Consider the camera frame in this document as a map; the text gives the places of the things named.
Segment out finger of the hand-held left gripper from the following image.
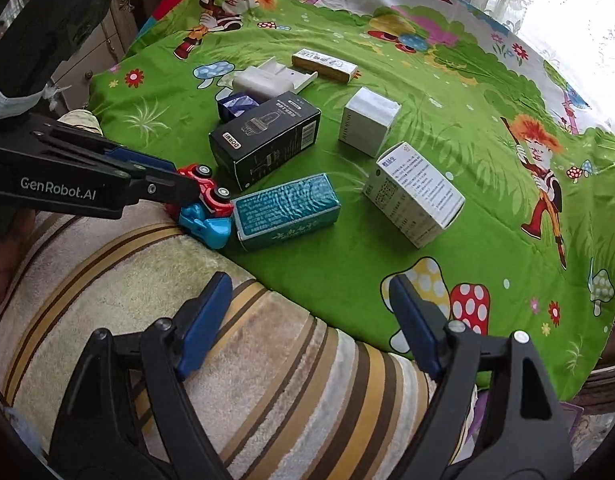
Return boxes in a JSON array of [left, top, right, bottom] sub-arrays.
[[2, 114, 179, 174], [136, 171, 204, 207]]

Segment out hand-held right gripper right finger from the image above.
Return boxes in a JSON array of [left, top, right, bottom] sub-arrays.
[[387, 274, 574, 480]]

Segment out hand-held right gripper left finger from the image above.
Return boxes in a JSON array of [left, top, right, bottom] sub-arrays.
[[48, 272, 233, 480]]

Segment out red toy car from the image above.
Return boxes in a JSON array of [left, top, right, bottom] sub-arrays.
[[175, 162, 234, 217]]

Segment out blue toy car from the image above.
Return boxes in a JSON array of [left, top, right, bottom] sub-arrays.
[[179, 202, 234, 251]]

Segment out dark blue small box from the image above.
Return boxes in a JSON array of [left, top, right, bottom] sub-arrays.
[[216, 91, 262, 122]]

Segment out black box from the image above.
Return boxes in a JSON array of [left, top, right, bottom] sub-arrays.
[[209, 91, 321, 192]]

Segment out teal medicine box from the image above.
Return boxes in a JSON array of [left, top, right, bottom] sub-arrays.
[[232, 172, 341, 253]]

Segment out white rounded plastic case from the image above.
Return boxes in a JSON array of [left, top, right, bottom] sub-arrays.
[[232, 70, 288, 100]]

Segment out white text medicine box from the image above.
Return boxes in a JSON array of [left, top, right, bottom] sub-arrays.
[[363, 142, 465, 249]]

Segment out white plastic bracket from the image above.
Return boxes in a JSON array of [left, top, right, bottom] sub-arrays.
[[258, 57, 319, 95]]

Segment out narrow gold box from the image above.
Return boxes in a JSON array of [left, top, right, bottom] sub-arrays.
[[292, 48, 359, 82]]

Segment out white grey cube box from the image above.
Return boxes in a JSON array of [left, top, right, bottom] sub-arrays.
[[339, 86, 402, 158]]

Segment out cream carved cabinet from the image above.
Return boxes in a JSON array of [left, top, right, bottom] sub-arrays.
[[50, 0, 156, 111]]

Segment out cartoon print green bedsheet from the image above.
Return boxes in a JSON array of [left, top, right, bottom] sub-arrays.
[[88, 0, 615, 403]]

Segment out striped beige plush blanket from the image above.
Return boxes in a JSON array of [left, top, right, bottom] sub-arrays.
[[0, 109, 481, 480]]

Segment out white lace curtain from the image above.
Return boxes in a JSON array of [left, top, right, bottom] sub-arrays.
[[462, 0, 615, 131]]

